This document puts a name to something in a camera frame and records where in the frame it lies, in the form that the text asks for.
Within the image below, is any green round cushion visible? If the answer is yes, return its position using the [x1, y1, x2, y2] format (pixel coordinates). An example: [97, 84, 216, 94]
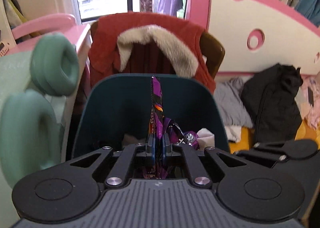
[30, 33, 80, 97]
[1, 90, 61, 188]

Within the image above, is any small white tissue scrap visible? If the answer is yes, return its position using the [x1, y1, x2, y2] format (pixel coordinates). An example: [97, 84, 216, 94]
[197, 128, 215, 150]

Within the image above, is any purple snack wrapper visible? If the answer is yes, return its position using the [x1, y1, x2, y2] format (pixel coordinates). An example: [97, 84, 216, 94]
[143, 76, 199, 179]

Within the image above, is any pink white bed headboard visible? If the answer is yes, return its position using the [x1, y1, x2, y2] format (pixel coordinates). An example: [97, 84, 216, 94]
[187, 0, 319, 75]

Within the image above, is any pink desk rail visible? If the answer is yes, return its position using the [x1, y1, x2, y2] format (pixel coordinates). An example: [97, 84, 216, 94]
[11, 13, 77, 40]

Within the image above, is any mint green desk board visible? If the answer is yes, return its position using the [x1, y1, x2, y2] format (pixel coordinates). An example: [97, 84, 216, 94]
[1, 52, 44, 227]

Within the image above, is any upper green round cushion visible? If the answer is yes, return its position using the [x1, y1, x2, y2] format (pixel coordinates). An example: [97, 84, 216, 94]
[30, 33, 80, 97]

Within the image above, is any red fleece-lined jacket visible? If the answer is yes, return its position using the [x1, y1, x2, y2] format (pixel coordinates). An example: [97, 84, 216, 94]
[88, 12, 216, 92]

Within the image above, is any lower green round cushion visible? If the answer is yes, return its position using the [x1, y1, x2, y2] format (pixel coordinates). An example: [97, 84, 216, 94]
[1, 90, 61, 188]

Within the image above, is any dark teal trash bin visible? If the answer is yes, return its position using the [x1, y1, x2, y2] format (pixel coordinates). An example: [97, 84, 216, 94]
[71, 74, 230, 158]

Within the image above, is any grey clothing on bed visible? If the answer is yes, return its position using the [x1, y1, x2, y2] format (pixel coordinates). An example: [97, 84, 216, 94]
[213, 77, 254, 128]

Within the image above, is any dark patterned box on sill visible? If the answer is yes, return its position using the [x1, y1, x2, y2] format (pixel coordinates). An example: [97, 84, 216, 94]
[139, 0, 159, 13]

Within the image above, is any black jacket on bed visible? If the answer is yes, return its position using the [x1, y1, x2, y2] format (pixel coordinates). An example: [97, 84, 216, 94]
[241, 64, 303, 143]

